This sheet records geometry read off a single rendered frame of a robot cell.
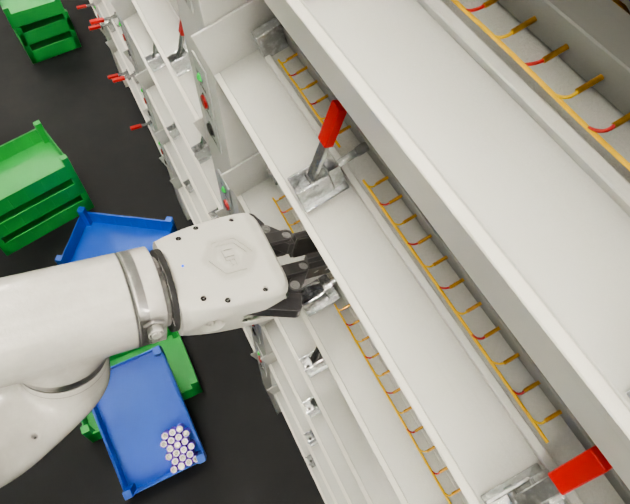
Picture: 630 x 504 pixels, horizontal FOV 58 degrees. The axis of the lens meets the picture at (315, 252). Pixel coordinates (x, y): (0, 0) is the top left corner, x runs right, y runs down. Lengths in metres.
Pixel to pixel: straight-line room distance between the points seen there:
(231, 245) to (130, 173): 1.55
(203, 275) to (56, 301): 0.12
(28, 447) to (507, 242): 0.43
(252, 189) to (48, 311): 0.33
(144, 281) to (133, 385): 1.07
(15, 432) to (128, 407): 1.01
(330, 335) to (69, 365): 0.26
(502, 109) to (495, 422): 0.21
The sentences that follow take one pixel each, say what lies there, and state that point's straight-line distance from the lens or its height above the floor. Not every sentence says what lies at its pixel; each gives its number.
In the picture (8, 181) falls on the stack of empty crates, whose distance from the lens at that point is 1.95.
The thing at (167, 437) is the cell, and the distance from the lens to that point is 1.47.
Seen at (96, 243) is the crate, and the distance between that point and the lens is 1.90.
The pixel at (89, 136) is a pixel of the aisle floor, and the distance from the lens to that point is 2.22.
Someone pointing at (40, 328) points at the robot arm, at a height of 1.10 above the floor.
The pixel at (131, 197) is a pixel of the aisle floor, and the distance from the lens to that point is 1.98.
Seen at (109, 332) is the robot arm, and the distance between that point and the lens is 0.48.
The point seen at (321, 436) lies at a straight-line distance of 0.97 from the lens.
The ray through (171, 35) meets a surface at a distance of 0.96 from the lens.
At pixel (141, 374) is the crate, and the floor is 0.10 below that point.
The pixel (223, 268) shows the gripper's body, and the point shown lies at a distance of 0.50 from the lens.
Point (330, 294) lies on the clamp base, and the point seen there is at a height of 0.94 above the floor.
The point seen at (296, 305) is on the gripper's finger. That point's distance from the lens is 0.52.
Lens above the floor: 1.48
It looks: 57 degrees down
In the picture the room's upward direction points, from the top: straight up
